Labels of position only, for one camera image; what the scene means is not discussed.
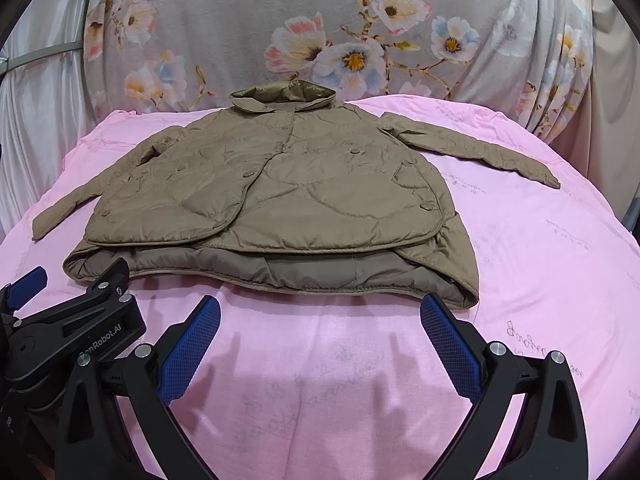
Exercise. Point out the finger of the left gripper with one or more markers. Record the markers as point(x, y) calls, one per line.
point(19, 293)
point(111, 283)

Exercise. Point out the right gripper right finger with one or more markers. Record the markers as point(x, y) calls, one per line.
point(549, 438)

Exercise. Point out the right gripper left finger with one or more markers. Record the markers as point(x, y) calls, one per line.
point(93, 441)

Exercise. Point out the khaki quilted puffer jacket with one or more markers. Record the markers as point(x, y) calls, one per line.
point(289, 190)

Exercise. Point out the silver satin curtain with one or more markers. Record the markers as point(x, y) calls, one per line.
point(45, 104)

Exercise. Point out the pink bed sheet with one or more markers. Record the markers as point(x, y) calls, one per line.
point(342, 387)

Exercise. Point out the grey floral fabric backdrop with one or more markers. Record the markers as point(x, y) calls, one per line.
point(529, 59)

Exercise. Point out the beige plain curtain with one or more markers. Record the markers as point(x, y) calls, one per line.
point(605, 147)

